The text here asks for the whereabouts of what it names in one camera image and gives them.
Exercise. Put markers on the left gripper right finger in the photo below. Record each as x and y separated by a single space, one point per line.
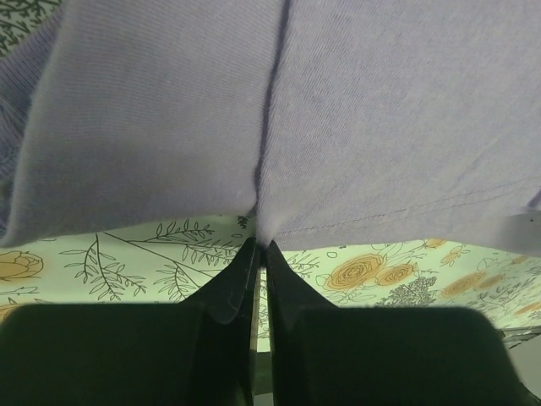
323 354

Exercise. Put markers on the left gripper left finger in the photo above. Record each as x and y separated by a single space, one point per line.
196 352

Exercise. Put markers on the floral patterned table mat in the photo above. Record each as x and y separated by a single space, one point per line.
167 261

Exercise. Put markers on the purple t shirt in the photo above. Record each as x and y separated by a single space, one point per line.
330 122

